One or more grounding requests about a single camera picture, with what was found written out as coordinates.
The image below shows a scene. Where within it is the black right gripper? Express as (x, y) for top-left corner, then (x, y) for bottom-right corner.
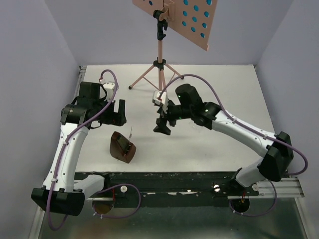
(154, 100), (193, 136)

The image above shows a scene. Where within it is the brown wooden metronome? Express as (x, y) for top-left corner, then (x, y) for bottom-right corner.
(110, 131), (137, 164)

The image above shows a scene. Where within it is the pink music stand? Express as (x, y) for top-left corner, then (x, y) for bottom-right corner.
(128, 0), (218, 91)

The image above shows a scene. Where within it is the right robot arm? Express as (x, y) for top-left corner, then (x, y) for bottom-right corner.
(152, 84), (293, 195)

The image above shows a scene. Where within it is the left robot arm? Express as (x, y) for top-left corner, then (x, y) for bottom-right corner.
(31, 82), (127, 216)

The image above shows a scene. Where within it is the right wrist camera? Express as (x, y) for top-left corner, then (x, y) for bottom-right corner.
(152, 91), (168, 112)

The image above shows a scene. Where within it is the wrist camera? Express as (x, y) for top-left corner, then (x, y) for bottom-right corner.
(152, 91), (168, 112)
(103, 82), (118, 97)

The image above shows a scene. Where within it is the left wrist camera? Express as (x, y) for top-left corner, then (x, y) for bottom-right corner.
(103, 82), (118, 97)

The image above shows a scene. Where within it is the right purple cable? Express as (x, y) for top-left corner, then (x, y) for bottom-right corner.
(159, 74), (309, 217)

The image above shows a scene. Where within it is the black mounting rail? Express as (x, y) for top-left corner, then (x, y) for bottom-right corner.
(74, 170), (260, 210)

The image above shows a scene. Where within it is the aluminium frame rail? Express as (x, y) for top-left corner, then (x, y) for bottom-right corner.
(226, 176), (305, 200)

